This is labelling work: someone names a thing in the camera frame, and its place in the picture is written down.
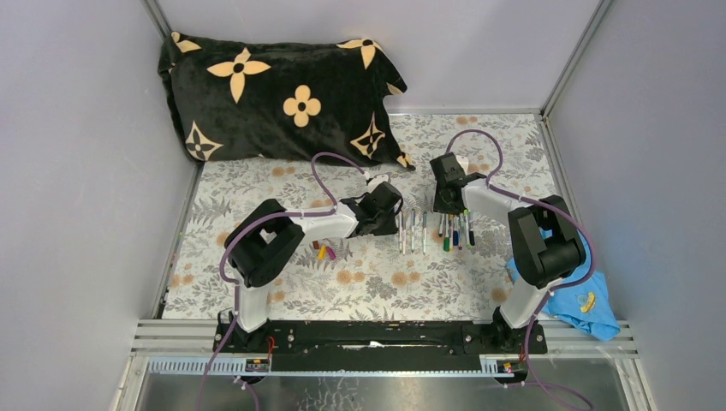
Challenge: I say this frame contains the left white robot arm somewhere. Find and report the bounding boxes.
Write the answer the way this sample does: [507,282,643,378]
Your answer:
[224,182,402,352]

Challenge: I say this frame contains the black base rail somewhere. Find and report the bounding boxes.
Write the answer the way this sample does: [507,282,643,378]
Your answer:
[212,312,548,372]

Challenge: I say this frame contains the blue cloth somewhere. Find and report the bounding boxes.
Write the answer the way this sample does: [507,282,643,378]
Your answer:
[502,236,621,341]

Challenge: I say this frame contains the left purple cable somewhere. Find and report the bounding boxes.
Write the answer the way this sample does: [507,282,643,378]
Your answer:
[195,151,372,411]

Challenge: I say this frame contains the dark green end marker pen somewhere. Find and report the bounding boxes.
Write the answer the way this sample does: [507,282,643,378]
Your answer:
[420,211,427,255]

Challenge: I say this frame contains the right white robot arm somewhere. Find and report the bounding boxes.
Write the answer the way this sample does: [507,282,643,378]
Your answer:
[430,152,586,353]

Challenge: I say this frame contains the black pillow with beige flowers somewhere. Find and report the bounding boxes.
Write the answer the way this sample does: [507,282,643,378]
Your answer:
[158,32,414,170]

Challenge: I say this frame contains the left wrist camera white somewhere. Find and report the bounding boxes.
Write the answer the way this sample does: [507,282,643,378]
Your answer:
[366,174,390,194]

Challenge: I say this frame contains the floral table mat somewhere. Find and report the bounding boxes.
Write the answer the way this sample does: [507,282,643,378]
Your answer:
[162,114,556,320]

